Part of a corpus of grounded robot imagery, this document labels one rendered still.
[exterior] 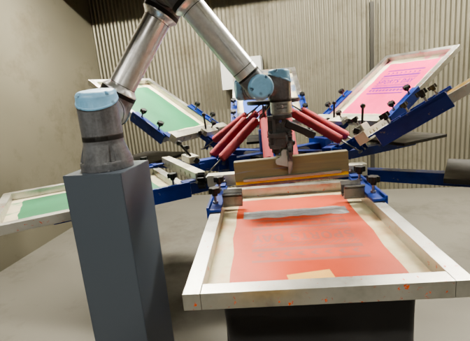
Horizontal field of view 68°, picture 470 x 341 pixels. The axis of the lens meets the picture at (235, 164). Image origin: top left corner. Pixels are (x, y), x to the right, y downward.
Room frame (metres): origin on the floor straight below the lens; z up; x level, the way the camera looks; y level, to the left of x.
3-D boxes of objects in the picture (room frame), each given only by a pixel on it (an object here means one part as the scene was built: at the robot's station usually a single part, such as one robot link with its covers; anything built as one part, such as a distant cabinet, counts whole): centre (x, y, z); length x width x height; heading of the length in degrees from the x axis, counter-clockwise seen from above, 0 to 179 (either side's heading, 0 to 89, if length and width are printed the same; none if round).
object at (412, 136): (2.37, -0.86, 0.91); 1.34 x 0.41 x 0.08; 116
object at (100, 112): (1.03, 0.38, 1.37); 0.13 x 0.12 x 0.14; 7
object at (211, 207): (1.28, 0.08, 0.98); 0.30 x 0.05 x 0.07; 176
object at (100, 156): (1.03, 0.38, 1.25); 0.15 x 0.15 x 0.10
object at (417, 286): (1.02, -0.18, 0.97); 0.79 x 0.58 x 0.04; 176
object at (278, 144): (1.22, -0.17, 1.24); 0.09 x 0.08 x 0.12; 86
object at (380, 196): (1.24, -0.48, 0.98); 0.30 x 0.05 x 0.07; 176
